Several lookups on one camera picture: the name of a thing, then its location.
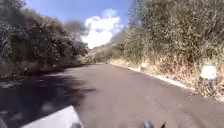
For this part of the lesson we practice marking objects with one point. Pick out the distant hill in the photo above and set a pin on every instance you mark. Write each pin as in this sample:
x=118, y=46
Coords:
x=100, y=50

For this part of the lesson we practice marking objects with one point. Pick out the grey asphalt road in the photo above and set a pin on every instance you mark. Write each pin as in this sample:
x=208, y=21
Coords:
x=120, y=96

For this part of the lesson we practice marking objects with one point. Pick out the pale concrete road kerb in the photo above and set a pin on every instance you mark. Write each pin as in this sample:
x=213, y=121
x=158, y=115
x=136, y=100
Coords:
x=166, y=80

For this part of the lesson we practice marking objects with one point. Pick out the dry brushy hillside vegetation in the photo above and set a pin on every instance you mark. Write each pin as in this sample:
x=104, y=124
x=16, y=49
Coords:
x=173, y=36

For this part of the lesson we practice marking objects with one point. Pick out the robot's own part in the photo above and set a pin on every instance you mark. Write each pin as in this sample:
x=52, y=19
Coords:
x=149, y=125

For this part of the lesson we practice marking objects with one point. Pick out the dense dark green trees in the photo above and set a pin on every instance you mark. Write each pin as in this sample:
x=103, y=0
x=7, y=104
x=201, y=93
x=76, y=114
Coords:
x=36, y=43

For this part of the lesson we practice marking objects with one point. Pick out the white roadside marker post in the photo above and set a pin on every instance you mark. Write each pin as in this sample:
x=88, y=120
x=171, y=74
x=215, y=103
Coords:
x=209, y=72
x=143, y=65

